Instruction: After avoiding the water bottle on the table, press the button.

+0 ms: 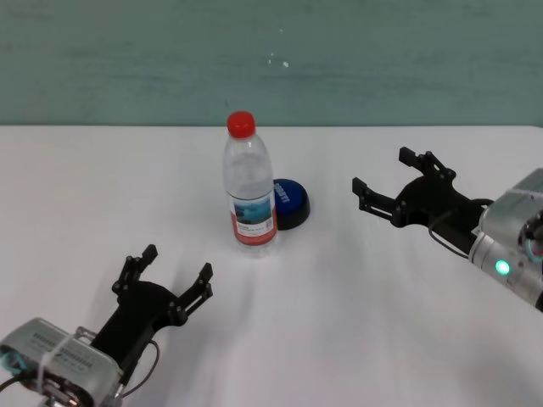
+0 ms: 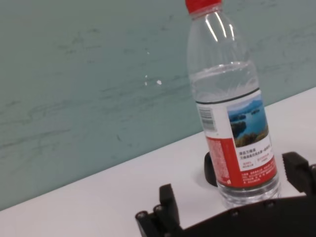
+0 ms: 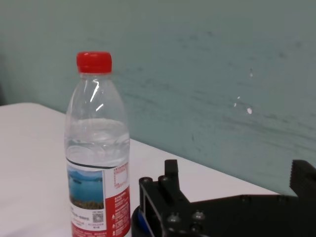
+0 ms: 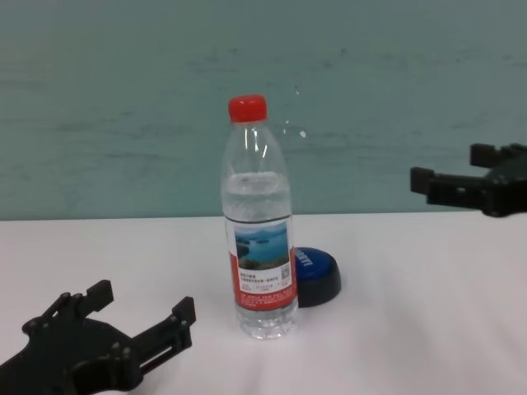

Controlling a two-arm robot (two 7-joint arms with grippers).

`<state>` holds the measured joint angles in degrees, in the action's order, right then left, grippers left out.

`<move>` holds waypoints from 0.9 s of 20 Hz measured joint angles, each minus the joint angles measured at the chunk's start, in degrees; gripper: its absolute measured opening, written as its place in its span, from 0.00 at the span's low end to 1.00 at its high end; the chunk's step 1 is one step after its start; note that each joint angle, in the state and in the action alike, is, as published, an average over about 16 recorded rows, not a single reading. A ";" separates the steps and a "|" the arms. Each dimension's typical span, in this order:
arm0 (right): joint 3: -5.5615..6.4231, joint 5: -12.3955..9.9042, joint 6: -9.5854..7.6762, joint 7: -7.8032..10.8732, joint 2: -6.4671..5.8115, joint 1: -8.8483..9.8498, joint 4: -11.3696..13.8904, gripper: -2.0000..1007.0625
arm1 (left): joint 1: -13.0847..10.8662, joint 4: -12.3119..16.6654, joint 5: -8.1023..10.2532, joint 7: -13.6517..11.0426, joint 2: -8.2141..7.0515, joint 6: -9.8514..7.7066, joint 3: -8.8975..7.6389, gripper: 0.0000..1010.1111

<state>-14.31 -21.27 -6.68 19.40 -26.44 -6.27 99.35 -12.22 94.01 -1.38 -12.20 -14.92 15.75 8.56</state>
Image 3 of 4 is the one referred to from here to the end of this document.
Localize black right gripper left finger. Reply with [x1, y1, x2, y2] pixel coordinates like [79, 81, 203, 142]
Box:
[138, 159, 190, 237]

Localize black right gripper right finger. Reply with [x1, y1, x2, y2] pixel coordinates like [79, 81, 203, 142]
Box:
[288, 159, 316, 198]

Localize blue push button black base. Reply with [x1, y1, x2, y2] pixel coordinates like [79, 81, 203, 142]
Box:
[130, 206, 158, 237]

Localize clear water bottle red cap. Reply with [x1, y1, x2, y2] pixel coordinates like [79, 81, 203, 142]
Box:
[64, 51, 131, 237]

